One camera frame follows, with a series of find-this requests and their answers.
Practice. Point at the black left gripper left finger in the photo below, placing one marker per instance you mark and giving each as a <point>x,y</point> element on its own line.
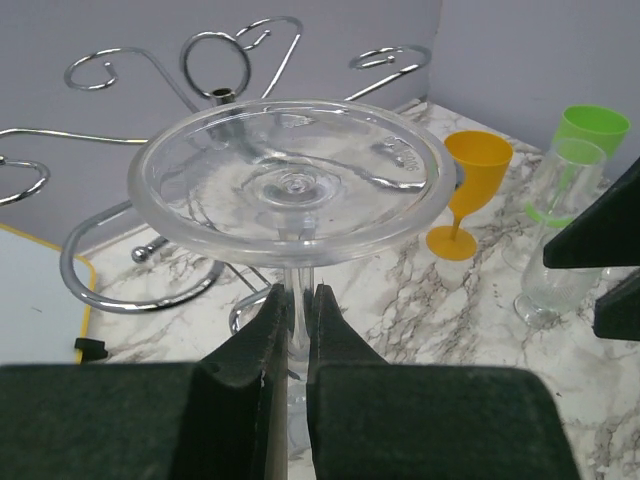
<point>222,417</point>

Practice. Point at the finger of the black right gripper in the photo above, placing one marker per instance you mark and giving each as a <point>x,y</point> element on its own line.
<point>616,313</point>
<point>606,234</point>

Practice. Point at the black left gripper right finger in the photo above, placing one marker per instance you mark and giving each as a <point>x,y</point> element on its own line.
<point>370,419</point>

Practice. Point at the clear wine glass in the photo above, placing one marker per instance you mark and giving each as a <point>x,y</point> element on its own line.
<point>547,294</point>
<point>292,185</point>
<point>520,247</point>

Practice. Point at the orange plastic wine glass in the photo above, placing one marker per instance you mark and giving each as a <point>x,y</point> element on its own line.
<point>484,158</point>

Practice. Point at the green plastic wine glass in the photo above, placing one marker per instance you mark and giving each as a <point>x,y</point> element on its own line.
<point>564,183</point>

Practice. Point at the yellow framed whiteboard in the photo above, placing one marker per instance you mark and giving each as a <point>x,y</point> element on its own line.
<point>42,322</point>

